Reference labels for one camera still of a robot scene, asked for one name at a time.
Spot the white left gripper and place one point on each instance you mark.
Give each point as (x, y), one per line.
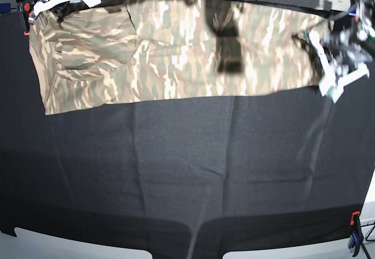
(342, 63)

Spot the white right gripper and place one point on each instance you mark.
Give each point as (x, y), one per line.
(64, 2)

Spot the camouflage t-shirt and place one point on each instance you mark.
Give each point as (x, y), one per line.
(146, 50)

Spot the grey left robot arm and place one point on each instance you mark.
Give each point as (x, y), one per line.
(361, 29)

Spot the orange clamp left rear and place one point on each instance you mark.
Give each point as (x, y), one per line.
(26, 14)

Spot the orange blue clamp front right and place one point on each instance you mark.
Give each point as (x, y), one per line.
(356, 237)

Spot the black table cloth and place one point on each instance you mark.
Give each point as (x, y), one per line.
(192, 178)

